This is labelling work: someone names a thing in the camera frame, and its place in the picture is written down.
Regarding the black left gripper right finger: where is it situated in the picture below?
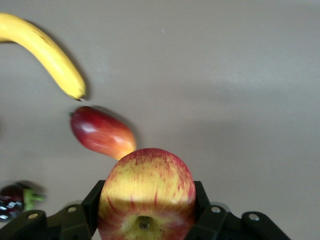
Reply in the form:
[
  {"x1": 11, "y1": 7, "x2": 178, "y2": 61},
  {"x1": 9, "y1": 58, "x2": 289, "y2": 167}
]
[{"x1": 191, "y1": 180, "x2": 234, "y2": 240}]

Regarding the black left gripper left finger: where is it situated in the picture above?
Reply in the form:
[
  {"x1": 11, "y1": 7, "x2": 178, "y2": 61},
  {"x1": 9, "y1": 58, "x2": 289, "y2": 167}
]
[{"x1": 59, "y1": 179, "x2": 106, "y2": 240}]

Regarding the red yellow apple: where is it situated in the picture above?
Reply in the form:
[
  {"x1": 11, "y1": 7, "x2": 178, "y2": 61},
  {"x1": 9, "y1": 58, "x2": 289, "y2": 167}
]
[{"x1": 97, "y1": 147, "x2": 197, "y2": 240}]

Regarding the yellow banana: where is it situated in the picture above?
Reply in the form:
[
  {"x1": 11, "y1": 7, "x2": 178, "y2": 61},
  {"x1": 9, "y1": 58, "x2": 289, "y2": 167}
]
[{"x1": 0, "y1": 12, "x2": 87, "y2": 102}]

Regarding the dark purple mangosteen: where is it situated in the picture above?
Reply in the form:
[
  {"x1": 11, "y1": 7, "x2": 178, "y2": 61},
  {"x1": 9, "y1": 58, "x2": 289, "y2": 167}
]
[{"x1": 0, "y1": 181, "x2": 47, "y2": 223}]

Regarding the red yellow mango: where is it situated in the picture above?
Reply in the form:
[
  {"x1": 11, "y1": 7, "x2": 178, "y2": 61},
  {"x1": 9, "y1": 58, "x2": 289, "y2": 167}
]
[{"x1": 69, "y1": 105, "x2": 138, "y2": 161}]

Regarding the table cover mat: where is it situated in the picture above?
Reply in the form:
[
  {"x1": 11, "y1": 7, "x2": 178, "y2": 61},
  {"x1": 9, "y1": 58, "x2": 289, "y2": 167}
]
[{"x1": 0, "y1": 0, "x2": 320, "y2": 240}]

